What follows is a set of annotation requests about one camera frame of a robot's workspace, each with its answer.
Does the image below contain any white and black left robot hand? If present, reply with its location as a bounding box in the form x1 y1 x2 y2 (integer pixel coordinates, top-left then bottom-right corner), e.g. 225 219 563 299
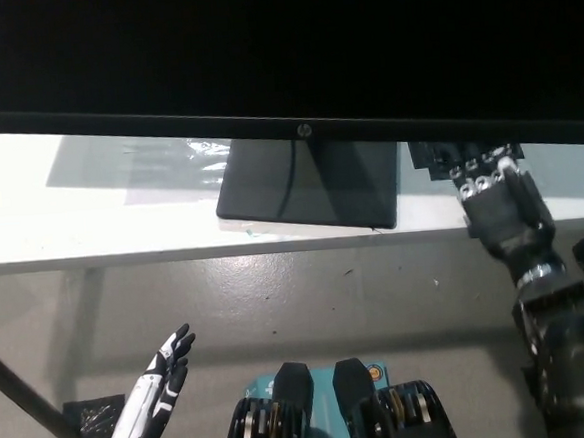
99 323 205 438

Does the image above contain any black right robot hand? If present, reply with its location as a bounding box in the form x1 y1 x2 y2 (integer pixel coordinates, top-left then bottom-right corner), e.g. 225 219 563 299
445 139 569 290

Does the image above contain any black HP computer monitor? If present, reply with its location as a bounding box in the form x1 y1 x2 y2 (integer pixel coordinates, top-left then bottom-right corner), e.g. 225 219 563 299
0 0 584 258

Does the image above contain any black metal desk leg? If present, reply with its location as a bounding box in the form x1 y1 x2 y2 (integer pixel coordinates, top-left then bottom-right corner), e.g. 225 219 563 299
0 333 81 438

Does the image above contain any black and teal robot body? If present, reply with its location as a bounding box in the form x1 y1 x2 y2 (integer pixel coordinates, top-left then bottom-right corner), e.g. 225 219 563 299
215 350 462 438

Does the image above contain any black floor tape patch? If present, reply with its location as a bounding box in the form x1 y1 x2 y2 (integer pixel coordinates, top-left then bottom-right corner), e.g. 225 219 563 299
62 393 129 438

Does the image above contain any clear plastic sheet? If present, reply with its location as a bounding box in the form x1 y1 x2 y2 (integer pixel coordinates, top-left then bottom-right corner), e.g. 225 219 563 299
118 135 236 208

